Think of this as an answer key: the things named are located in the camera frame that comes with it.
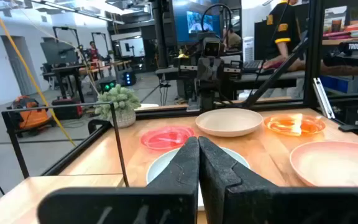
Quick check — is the black Trossen labelled device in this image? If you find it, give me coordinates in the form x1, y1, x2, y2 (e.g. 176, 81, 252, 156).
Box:
323, 40, 358, 68

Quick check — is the red black tool case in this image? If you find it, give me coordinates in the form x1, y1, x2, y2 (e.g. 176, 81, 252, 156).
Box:
51, 98, 84, 121

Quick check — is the large pink bowl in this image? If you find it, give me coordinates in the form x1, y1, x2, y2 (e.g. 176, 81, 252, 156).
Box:
290, 140, 358, 187

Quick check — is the person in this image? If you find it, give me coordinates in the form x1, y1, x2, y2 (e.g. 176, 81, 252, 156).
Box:
224, 27, 242, 50
88, 40, 101, 63
261, 0, 307, 71

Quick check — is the wooden shelf with black frame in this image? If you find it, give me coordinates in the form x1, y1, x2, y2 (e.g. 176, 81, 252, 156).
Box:
0, 101, 130, 224

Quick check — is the blue storage bin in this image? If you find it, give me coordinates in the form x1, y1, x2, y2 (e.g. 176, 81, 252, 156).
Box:
320, 74, 358, 94

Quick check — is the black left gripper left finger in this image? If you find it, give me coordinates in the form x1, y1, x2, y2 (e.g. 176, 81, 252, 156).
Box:
37, 136, 200, 224

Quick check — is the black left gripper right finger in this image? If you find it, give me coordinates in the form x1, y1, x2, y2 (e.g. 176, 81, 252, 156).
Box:
198, 136, 358, 224

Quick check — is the black computer with blue lights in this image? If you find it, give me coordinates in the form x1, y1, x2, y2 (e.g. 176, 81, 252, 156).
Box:
121, 71, 136, 86

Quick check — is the red transparent plate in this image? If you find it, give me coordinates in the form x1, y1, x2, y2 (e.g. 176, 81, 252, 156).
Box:
140, 125, 195, 152

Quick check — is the orange black equipment bag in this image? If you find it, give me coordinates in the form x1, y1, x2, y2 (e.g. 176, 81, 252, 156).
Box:
11, 95, 53, 131

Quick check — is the white tower appliance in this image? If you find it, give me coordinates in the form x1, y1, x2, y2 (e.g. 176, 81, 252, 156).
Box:
242, 36, 255, 62

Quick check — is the blue wall display screen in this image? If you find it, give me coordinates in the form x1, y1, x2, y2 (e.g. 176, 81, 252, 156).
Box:
172, 0, 222, 44

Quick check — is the white display screen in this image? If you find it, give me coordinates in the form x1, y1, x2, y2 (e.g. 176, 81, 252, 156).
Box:
118, 37, 145, 58

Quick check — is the black work table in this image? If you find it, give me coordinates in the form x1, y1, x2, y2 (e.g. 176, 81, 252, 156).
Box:
42, 63, 86, 103

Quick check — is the black monitor on cart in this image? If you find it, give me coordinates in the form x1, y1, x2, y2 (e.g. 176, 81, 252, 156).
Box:
40, 40, 80, 66

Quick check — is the silver aluminium bar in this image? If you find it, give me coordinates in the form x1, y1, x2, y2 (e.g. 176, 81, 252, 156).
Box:
312, 77, 335, 119

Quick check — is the green plant in white pot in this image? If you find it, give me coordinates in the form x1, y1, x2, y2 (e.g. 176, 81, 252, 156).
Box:
94, 84, 142, 129

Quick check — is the orange transparent plate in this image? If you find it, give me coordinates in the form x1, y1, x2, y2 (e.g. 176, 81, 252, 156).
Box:
264, 113, 326, 137

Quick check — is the beige bowl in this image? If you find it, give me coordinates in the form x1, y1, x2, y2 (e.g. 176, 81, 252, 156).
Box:
195, 108, 264, 138

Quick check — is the black aluminium table frame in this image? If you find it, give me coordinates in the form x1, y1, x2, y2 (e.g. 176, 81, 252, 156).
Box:
40, 0, 358, 177

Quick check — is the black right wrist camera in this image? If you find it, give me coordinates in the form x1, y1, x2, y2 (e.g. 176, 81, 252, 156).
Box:
202, 37, 222, 58

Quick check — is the yellow hanging cable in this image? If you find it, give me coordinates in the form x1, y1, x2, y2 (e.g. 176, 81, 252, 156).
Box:
0, 0, 76, 147

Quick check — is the black computer with green lights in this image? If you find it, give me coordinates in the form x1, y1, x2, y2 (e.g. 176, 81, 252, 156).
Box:
99, 79, 117, 93

